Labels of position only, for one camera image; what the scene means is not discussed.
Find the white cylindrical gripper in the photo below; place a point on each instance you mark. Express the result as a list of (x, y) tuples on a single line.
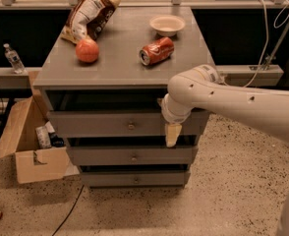
[(169, 114)]

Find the grey top drawer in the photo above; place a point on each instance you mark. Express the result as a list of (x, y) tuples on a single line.
[(70, 124)]

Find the grey drawer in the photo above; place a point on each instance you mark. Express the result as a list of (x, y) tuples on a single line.
[(70, 124), (115, 179), (97, 156)]

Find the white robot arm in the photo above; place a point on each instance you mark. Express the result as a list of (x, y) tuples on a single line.
[(266, 110)]

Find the grey bottom drawer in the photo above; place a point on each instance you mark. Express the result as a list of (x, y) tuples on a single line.
[(115, 179)]

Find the grey drawer cabinet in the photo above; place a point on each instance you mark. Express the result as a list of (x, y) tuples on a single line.
[(119, 82)]

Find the grey middle drawer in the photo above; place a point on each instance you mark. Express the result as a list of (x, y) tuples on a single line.
[(97, 156)]

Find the open cardboard box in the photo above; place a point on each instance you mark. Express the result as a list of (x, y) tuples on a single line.
[(19, 139)]

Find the red soda can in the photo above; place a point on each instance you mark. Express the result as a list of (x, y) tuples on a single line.
[(157, 51)]

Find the white bowl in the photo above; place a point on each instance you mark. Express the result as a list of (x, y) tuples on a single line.
[(167, 25)]

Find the orange ball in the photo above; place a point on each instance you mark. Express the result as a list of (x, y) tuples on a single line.
[(87, 50)]

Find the can inside cardboard box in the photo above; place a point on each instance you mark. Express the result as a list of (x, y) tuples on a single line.
[(43, 137)]

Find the brown chip bag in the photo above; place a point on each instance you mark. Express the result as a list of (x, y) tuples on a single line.
[(88, 19)]

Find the clear water bottle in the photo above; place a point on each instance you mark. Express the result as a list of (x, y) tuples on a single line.
[(14, 59)]

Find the metal railing post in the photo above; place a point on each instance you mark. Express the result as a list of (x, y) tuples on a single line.
[(276, 47)]

